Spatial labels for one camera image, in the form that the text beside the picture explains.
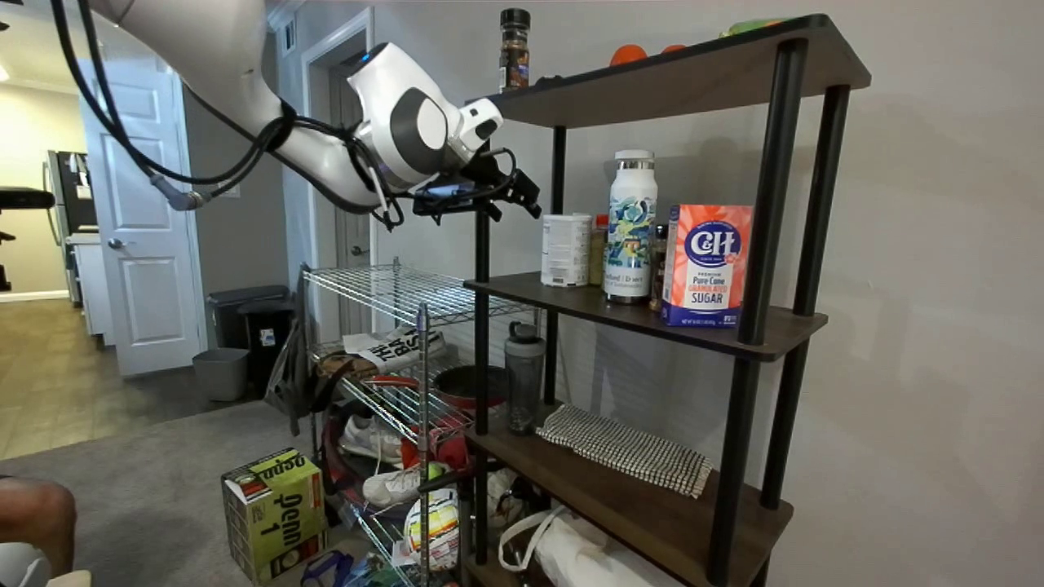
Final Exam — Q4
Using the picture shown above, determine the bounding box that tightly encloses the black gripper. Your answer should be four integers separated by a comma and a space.
460, 144, 544, 221

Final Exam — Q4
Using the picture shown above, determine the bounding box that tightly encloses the brown spice jar red cap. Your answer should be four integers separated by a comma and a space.
588, 211, 614, 289

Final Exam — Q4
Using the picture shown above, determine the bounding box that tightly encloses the dark spice grinder jar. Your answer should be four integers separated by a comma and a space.
497, 7, 535, 95

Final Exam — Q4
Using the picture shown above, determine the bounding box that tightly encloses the white floral water bottle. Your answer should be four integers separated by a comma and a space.
599, 147, 663, 307

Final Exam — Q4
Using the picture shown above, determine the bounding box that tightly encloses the orange fruit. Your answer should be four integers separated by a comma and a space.
606, 42, 648, 71

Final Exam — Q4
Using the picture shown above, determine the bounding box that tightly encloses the gray water bottle black lid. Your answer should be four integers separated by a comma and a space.
502, 320, 549, 438

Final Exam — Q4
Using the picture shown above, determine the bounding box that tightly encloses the orange and blue sugar box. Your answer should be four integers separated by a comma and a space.
658, 202, 758, 332

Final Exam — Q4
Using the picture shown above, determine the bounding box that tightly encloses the black and white book stack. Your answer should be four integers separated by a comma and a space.
340, 327, 450, 371

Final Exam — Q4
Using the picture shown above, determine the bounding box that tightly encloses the black round pot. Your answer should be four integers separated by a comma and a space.
430, 363, 511, 419

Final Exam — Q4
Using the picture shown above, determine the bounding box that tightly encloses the brown bundle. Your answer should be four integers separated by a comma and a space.
312, 353, 380, 395

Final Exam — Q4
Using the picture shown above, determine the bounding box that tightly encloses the white mesh mat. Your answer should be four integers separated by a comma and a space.
531, 401, 716, 501

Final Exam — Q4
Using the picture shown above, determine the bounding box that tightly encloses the white sneaker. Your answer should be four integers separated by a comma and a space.
360, 461, 436, 513
336, 410, 410, 466

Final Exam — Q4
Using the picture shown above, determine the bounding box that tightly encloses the gray hanging bag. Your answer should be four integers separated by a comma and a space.
261, 304, 324, 438

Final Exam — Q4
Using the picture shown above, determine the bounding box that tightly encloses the black trash bin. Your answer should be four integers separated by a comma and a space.
207, 283, 300, 401

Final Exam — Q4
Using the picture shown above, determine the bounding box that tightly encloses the printed plastic bag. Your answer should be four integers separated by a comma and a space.
389, 486, 467, 573

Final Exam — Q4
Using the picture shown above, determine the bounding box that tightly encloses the small gray bin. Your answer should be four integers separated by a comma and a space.
193, 344, 255, 408

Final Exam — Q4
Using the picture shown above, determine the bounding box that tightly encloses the white bag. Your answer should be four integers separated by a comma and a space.
497, 501, 688, 587

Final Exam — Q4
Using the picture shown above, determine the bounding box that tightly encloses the white panel door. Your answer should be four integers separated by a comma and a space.
76, 52, 208, 382

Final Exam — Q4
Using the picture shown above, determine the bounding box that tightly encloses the green and yellow carton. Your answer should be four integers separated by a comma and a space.
220, 447, 330, 587

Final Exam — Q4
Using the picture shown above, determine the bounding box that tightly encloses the blue packet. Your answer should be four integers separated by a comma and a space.
300, 548, 380, 587

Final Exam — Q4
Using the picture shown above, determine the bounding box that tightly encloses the white cabinet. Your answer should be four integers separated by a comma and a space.
63, 228, 118, 350

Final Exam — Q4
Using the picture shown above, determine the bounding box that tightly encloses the dark framed panel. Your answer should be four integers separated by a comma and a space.
41, 147, 102, 239

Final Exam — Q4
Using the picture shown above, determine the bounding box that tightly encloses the black exercise machine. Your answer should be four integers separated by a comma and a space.
0, 184, 58, 294

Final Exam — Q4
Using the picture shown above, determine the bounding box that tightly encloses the brown leather seat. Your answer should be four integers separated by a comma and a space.
0, 472, 83, 579

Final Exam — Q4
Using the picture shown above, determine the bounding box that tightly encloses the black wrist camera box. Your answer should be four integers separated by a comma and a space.
410, 180, 487, 223

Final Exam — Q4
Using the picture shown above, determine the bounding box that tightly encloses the black frame brown shelving unit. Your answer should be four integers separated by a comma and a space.
464, 9, 873, 587

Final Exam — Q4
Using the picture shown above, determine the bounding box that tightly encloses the chrome wire rack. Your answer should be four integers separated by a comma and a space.
297, 256, 535, 587

